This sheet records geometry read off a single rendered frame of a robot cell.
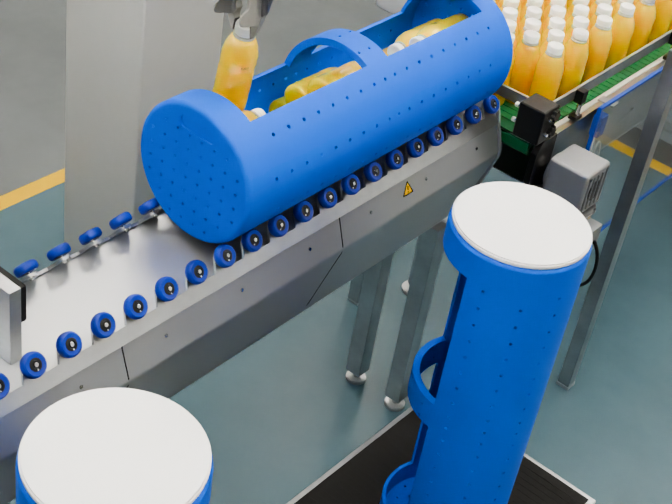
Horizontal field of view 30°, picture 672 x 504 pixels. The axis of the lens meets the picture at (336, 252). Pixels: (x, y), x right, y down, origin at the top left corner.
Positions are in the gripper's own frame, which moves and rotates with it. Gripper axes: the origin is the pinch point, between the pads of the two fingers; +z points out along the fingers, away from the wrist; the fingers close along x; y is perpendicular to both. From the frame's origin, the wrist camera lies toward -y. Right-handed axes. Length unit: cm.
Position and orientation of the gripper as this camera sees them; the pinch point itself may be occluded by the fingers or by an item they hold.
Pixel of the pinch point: (246, 25)
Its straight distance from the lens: 226.0
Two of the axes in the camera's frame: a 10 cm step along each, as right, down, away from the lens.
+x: 7.6, 4.9, -4.4
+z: -1.4, 7.8, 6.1
